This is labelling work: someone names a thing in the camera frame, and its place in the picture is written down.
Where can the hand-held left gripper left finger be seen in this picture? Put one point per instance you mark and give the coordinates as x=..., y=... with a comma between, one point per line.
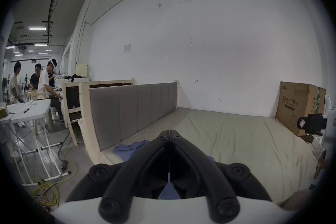
x=136, y=173

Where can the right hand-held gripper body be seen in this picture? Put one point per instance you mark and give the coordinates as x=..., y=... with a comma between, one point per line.
x=311, y=123

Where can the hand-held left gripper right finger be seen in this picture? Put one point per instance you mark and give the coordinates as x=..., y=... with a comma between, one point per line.
x=204, y=173

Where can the dark blue shirt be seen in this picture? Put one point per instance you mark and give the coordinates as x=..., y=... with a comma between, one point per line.
x=130, y=149

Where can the person's right hand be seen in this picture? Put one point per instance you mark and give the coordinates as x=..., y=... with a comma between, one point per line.
x=320, y=165

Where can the brown cardboard carton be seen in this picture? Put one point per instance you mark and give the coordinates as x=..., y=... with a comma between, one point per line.
x=291, y=107

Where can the bed with pale green sheet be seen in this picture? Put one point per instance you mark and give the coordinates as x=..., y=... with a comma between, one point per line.
x=236, y=139

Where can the grey padded headboard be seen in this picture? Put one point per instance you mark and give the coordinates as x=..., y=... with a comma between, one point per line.
x=131, y=112

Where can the cream box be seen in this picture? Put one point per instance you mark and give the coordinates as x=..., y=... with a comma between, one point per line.
x=82, y=70

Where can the white folding table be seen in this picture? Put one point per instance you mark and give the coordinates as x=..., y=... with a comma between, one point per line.
x=5, y=119
x=32, y=110

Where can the bare wooden bed frame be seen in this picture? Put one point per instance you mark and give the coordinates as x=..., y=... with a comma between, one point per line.
x=72, y=97

